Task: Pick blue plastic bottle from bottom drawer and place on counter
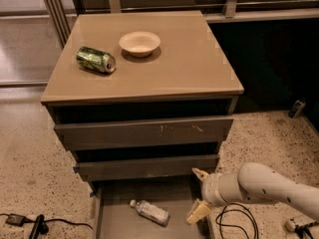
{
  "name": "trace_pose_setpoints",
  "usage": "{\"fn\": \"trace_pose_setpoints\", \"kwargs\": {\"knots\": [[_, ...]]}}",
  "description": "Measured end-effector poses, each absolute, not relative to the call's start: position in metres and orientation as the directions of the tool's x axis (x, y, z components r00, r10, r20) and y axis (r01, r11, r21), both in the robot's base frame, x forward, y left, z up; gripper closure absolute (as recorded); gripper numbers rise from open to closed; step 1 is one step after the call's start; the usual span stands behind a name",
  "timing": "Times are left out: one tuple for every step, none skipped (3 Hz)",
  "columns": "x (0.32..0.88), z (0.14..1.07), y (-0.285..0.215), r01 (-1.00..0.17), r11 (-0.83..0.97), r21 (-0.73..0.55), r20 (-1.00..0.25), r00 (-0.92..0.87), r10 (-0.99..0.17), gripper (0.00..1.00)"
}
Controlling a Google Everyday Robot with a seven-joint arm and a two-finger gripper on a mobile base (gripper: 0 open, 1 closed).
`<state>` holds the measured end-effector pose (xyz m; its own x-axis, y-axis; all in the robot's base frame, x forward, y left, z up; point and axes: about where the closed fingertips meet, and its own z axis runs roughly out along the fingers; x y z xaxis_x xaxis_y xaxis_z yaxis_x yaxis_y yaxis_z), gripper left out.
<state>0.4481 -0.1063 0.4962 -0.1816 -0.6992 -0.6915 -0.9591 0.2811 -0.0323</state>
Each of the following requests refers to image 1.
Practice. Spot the top grey drawer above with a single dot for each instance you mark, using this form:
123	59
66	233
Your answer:
136	133

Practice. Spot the green soda can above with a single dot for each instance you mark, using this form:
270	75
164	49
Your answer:
96	60

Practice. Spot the middle grey drawer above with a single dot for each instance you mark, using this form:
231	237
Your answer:
145	168

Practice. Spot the black power adapter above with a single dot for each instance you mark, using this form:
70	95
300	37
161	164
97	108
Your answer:
15	220

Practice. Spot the white paper bowl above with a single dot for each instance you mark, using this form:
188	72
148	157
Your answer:
140	43

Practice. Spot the clear plastic water bottle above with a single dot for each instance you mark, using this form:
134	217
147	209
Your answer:
151	212

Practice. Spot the white power strip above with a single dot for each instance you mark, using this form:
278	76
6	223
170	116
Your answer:
294	224

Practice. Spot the small grey floor device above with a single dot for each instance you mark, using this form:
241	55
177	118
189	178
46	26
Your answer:
297	109

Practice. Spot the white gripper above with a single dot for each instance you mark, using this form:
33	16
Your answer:
209	188

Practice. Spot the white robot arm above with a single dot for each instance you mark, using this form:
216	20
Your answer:
253	183

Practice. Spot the black clamp tool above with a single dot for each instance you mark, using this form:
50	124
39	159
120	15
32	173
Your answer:
39	228

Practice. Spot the bottom open grey drawer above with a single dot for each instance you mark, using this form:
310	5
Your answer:
116	219

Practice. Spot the grey drawer cabinet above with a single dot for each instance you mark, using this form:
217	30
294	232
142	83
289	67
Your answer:
187	76

